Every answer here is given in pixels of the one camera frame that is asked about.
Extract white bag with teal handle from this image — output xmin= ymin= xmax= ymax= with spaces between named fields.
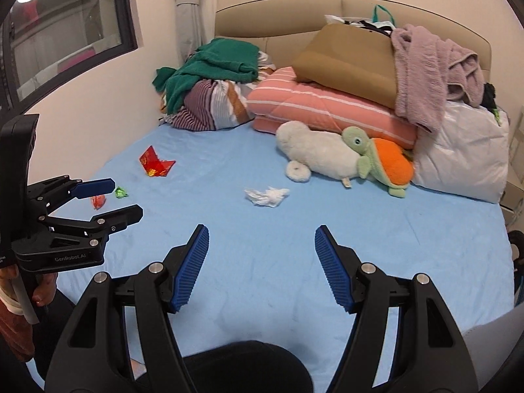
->
xmin=324 ymin=5 xmax=396 ymax=36

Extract green sweater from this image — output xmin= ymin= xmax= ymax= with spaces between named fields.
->
xmin=152 ymin=38 xmax=259 ymax=115

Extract person's left hand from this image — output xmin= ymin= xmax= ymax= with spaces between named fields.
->
xmin=1 ymin=265 xmax=58 ymax=319

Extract grey curtain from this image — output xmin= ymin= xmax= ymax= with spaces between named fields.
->
xmin=175 ymin=0 xmax=217 ymax=62

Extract tan cushion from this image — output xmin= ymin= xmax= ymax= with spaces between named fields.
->
xmin=291 ymin=24 xmax=397 ymax=109

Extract grey metal trash bin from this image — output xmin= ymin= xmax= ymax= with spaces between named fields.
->
xmin=464 ymin=303 xmax=523 ymax=388

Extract striped folded bedding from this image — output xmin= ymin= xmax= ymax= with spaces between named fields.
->
xmin=160 ymin=51 xmax=276 ymax=131

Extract pink striped quilt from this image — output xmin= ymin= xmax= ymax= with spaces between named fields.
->
xmin=247 ymin=66 xmax=417 ymax=149

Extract light blue bed sheet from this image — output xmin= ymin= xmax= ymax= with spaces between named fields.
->
xmin=26 ymin=121 xmax=515 ymax=393

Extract dark framed window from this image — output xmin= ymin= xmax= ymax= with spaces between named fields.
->
xmin=1 ymin=0 xmax=137 ymax=117

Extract red paper envelope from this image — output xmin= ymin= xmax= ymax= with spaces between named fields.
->
xmin=139 ymin=145 xmax=176 ymax=178

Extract green candy wrapper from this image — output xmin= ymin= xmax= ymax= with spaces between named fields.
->
xmin=115 ymin=186 xmax=129 ymax=199

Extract grey nightstand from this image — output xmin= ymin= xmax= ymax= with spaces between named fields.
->
xmin=500 ymin=108 xmax=523 ymax=231

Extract white blue bicycle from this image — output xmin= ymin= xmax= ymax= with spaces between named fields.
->
xmin=508 ymin=230 xmax=524 ymax=307

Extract white tissue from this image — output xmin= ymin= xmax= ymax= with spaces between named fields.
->
xmin=244 ymin=186 xmax=290 ymax=208

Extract beige upholstered headboard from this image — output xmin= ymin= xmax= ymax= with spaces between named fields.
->
xmin=215 ymin=0 xmax=492 ymax=82

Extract white seal plush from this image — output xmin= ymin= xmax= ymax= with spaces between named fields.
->
xmin=275 ymin=121 xmax=360 ymax=189

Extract white plastic-wrapped pillow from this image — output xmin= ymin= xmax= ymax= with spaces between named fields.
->
xmin=412 ymin=101 xmax=509 ymax=203

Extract red candy wrapper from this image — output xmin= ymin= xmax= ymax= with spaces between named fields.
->
xmin=91 ymin=194 xmax=106 ymax=210

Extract mauve knitted blanket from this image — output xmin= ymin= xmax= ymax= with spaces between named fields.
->
xmin=391 ymin=24 xmax=484 ymax=134

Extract green orange turtle plush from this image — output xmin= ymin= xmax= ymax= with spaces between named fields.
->
xmin=341 ymin=126 xmax=415 ymax=198

